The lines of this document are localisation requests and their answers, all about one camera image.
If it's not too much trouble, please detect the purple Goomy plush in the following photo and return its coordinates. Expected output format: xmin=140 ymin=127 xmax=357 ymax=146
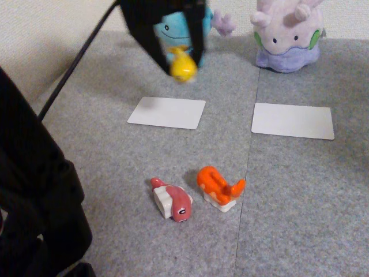
xmin=249 ymin=0 xmax=325 ymax=73

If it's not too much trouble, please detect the blue Wooper plush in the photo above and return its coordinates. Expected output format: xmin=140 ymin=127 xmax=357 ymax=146
xmin=152 ymin=5 xmax=237 ymax=69

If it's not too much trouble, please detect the orange shrimp sushi toy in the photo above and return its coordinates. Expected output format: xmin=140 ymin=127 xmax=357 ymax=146
xmin=196 ymin=166 xmax=246 ymax=213

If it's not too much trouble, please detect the black cable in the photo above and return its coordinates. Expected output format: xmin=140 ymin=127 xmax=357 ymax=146
xmin=38 ymin=0 xmax=122 ymax=122

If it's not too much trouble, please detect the yellow egg sushi toy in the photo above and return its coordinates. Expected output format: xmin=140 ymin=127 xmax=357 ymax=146
xmin=167 ymin=47 xmax=199 ymax=84

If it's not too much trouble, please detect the white blank card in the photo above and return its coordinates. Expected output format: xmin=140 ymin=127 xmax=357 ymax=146
xmin=127 ymin=96 xmax=206 ymax=130
xmin=250 ymin=102 xmax=335 ymax=141

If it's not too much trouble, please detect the red tuna sushi toy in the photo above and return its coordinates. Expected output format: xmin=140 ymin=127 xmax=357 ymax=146
xmin=149 ymin=177 xmax=193 ymax=223

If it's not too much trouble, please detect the grey felt mat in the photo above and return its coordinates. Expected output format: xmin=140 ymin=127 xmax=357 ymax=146
xmin=37 ymin=30 xmax=262 ymax=277
xmin=236 ymin=37 xmax=369 ymax=277

